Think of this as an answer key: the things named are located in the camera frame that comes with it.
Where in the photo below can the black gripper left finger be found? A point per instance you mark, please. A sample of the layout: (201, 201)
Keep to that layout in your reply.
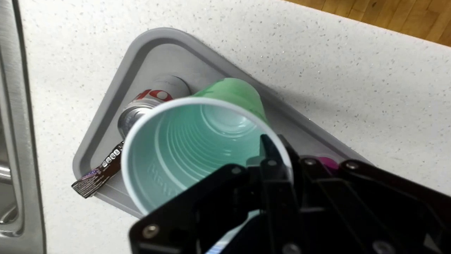
(258, 203)

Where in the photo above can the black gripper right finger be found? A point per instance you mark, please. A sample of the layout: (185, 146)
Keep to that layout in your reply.
(356, 207)

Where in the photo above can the purple plastic cup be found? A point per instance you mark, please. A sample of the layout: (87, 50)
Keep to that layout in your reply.
(330, 163)

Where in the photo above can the green plastic cup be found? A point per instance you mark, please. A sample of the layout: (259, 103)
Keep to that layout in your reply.
(180, 141)

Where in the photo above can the grey plastic tray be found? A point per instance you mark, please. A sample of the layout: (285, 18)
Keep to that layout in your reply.
(172, 52)

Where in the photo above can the dark snack wrapper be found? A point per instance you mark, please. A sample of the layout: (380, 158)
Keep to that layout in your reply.
(96, 177)

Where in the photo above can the silver soda can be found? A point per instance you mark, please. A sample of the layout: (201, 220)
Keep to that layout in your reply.
(158, 91)

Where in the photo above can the stainless steel double sink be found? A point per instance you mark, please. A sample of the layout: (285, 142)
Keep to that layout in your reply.
(21, 221)

